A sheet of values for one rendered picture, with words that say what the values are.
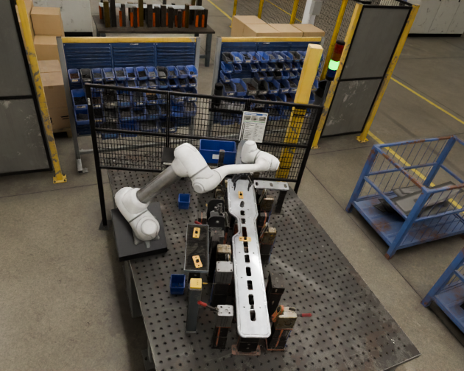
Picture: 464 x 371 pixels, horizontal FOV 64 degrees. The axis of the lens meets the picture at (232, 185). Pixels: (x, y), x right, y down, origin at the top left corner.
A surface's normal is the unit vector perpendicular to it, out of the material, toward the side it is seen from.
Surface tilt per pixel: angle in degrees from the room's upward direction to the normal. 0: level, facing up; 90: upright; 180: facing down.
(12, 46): 91
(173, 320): 0
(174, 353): 0
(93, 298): 0
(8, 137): 93
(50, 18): 90
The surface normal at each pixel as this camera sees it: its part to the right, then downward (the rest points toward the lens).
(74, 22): 0.37, 0.62
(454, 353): 0.13, -0.77
